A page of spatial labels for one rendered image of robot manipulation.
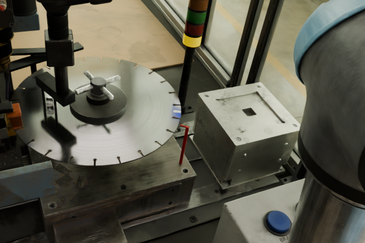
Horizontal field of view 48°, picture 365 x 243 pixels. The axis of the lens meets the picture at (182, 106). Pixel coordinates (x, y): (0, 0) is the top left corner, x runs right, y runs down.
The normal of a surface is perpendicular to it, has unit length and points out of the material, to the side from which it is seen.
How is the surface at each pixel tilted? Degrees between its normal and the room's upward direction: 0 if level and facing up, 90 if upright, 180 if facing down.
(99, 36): 0
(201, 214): 0
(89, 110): 5
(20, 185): 90
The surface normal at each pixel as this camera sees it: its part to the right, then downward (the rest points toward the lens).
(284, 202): 0.14, -0.76
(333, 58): -0.91, -0.25
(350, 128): -0.99, 0.00
